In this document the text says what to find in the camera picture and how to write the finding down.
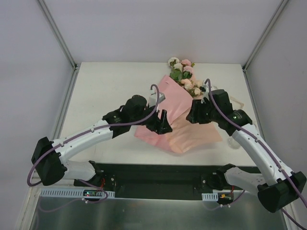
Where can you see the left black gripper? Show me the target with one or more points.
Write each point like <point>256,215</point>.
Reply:
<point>158,122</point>

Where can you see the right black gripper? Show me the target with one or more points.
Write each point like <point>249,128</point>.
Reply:
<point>196,112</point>

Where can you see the pink wrapping paper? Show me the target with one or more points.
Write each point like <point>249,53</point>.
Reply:
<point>185,135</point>

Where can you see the cream ribbon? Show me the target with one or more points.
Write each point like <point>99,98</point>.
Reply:
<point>236,103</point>

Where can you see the artificial rose bouquet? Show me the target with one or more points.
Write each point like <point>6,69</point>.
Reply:
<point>182,72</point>

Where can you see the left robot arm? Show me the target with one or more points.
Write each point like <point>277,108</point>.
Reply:
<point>52,158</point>

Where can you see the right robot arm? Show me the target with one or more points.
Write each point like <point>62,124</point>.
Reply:
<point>277,185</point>

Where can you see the clear glass vase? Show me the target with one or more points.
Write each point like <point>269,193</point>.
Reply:
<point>232,143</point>

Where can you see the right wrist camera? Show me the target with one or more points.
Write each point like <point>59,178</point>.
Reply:
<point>205,92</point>

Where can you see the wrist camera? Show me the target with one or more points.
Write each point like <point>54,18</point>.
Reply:
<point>156,99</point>
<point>205,92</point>

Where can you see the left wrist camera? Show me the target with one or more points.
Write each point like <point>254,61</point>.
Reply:
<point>156,99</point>

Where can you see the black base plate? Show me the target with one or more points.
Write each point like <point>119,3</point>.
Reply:
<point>170,182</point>

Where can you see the right aluminium frame post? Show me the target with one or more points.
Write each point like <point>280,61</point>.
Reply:
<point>270,25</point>

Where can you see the aluminium frame post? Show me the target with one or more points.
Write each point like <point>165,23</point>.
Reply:
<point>56,32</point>
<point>270,25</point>

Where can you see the right white cable duct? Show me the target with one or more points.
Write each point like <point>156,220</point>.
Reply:
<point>210,196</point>

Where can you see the white cable duct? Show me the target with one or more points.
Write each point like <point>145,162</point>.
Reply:
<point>210,196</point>
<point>76,193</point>

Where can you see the left white cable duct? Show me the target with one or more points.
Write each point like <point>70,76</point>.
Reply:
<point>76,193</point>

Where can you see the left aluminium frame post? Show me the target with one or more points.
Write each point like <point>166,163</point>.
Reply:
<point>56,32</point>

